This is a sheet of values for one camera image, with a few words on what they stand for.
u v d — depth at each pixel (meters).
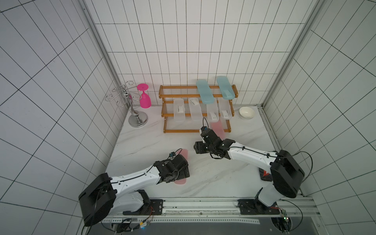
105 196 0.41
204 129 0.78
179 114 0.93
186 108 0.95
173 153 0.78
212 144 0.66
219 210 0.73
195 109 0.95
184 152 0.92
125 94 0.88
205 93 0.88
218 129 1.04
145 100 1.00
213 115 0.92
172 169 0.62
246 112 1.11
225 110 0.93
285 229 0.67
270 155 0.48
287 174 0.43
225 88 0.89
